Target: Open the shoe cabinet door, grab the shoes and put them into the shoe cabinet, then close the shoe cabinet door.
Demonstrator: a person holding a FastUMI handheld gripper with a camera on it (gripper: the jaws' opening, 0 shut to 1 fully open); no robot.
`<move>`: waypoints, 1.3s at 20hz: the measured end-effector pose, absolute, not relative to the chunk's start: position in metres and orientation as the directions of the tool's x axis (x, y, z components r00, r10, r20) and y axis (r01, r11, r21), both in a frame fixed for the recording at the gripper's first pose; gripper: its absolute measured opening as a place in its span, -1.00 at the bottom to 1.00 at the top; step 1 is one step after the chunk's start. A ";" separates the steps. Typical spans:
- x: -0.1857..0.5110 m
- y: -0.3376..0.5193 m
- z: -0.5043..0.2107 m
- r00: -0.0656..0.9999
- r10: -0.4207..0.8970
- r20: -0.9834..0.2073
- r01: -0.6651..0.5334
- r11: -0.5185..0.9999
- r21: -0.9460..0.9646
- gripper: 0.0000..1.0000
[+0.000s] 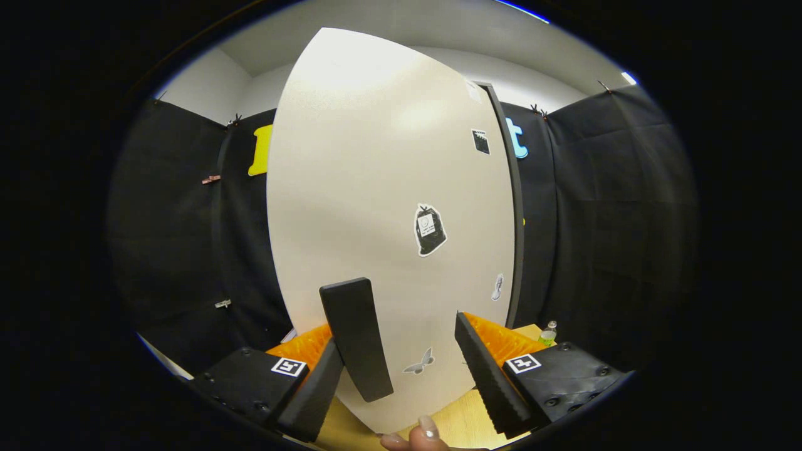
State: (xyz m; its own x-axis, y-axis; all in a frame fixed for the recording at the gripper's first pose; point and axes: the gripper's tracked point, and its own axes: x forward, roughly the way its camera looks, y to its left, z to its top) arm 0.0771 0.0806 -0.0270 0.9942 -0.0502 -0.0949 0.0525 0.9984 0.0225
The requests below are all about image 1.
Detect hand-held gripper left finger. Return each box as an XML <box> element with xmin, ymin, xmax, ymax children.
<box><xmin>188</xmin><ymin>323</ymin><xmax>345</xmax><ymax>443</ymax></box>

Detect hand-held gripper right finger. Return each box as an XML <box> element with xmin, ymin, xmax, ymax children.
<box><xmin>454</xmin><ymin>311</ymin><xmax>629</xmax><ymax>439</ymax></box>

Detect black door handle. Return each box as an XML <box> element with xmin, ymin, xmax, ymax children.
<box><xmin>320</xmin><ymin>277</ymin><xmax>395</xmax><ymax>403</ymax></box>

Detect beige shoe cabinet door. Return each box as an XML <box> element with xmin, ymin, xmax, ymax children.
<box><xmin>266</xmin><ymin>27</ymin><xmax>518</xmax><ymax>434</ymax></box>

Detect black backdrop cloth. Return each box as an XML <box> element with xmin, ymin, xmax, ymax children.
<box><xmin>107</xmin><ymin>85</ymin><xmax>699</xmax><ymax>376</ymax></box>

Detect long ceiling light strip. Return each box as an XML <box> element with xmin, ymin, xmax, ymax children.
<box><xmin>495</xmin><ymin>0</ymin><xmax>551</xmax><ymax>24</ymax></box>

